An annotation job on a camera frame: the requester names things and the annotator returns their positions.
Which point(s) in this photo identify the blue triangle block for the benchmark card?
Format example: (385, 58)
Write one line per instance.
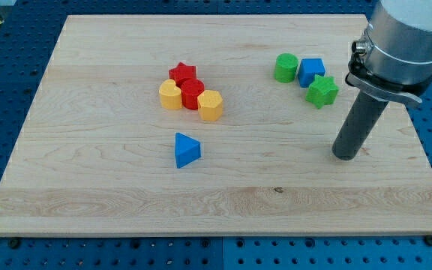
(187, 150)

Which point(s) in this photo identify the black bolt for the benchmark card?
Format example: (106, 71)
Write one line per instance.
(14, 243)
(428, 240)

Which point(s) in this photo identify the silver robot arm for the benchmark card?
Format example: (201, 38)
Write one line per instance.
(392, 60)

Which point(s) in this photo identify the yellow hexagon block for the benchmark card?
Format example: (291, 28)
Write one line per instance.
(210, 105)

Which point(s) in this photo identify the yellow heart block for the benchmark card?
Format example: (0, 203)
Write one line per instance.
(170, 95)

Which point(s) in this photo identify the green star block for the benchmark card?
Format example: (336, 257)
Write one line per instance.
(322, 91)

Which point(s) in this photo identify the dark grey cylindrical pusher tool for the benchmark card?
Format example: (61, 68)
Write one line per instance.
(362, 117)

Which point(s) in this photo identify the black bolt left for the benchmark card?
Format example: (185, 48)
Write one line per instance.
(14, 243)

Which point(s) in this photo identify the blue cube block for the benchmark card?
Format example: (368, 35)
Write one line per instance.
(308, 69)

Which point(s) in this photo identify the light wooden board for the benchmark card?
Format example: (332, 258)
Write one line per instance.
(95, 157)

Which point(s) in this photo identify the red star block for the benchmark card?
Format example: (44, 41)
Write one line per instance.
(182, 72)

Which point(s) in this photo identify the black bolt right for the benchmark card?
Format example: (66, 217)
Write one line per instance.
(428, 240)

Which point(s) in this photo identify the green cylinder block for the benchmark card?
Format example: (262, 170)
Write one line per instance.
(285, 67)

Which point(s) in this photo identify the red cylinder block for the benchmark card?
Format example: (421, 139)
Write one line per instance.
(190, 90)

